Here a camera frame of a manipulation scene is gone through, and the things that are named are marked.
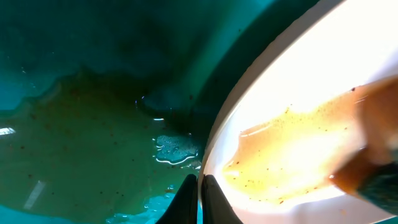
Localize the teal plastic tray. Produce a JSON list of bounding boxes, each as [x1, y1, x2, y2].
[[1, 0, 315, 223]]

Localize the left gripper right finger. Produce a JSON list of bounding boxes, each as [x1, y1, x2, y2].
[[201, 175, 243, 224]]

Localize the white plate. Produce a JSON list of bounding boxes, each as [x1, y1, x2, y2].
[[198, 0, 397, 223]]

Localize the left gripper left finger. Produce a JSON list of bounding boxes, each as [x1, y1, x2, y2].
[[156, 174, 198, 224]]

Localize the teal and yellow sponge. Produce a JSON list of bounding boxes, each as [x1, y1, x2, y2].
[[331, 77, 397, 215]]

